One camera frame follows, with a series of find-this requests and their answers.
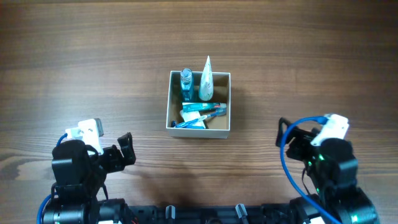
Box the blue white toothbrush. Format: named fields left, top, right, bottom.
left=175, top=108, right=226, bottom=128

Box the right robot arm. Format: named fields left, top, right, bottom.
left=275, top=113, right=380, bottom=224

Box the red green toothpaste tube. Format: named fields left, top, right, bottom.
left=182, top=103, right=227, bottom=112

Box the white cardboard box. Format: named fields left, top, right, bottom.
left=165, top=71, right=231, bottom=139

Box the green soap bar pack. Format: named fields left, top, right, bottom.
left=180, top=110, right=206, bottom=128

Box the blue disposable razor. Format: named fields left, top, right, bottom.
left=171, top=121, right=205, bottom=129

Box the blue mouthwash bottle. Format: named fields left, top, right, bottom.
left=180, top=68, right=195, bottom=102

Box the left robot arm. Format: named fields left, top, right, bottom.
left=36, top=133, right=139, bottom=224

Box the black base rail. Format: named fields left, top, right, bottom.
left=129, top=204, right=295, bottom=224

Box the white lotion tube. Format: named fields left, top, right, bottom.
left=198, top=56, right=214, bottom=101

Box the left blue cable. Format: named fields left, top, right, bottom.
left=36, top=133, right=69, bottom=224

